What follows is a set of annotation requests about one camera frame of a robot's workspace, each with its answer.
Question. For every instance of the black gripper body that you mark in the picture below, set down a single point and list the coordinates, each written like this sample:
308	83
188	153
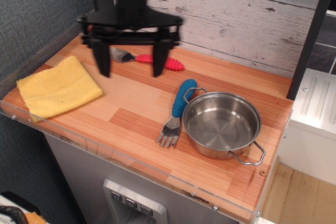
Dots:
129	22

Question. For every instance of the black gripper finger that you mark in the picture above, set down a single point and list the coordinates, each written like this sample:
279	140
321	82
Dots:
102	57
160	54

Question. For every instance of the yellow cloth napkin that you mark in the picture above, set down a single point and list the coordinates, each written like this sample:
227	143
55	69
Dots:
57	90

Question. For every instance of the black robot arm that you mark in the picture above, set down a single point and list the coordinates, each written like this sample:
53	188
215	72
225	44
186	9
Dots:
128	22

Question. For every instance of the small steel pot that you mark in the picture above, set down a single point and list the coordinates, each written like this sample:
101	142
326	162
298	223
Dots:
222	125

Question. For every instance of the clear acrylic edge guard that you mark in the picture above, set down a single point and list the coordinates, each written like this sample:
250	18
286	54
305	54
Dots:
129	140

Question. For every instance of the grey dispenser button panel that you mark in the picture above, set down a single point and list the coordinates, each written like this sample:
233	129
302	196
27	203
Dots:
129	206

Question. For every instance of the white toy sink unit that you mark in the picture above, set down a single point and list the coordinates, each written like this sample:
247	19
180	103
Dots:
308	143

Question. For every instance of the orange object at corner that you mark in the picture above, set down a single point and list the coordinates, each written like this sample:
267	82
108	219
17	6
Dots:
34	218

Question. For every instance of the red handled spoon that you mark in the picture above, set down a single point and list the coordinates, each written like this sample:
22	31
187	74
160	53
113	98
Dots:
122	56

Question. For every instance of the blue handled fork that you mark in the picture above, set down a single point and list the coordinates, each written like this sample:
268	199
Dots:
171	129

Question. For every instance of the dark grey right post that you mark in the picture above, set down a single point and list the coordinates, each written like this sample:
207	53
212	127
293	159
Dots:
311	38

